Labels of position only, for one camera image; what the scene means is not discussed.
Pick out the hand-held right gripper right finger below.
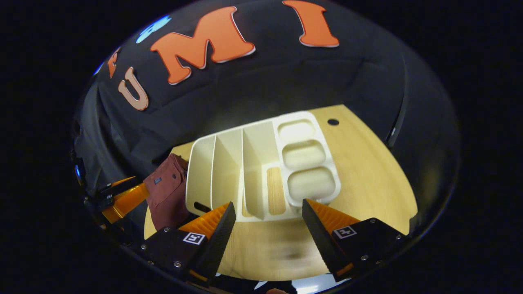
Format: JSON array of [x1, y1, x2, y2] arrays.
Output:
[[302, 199, 411, 282]]

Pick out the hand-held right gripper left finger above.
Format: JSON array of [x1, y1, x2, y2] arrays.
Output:
[[135, 201, 237, 286]]

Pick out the maroon schoolbag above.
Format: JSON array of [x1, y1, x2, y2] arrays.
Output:
[[144, 154, 190, 231]]

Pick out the white plastic bookshelf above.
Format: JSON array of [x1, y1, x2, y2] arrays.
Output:
[[186, 111, 342, 222]]

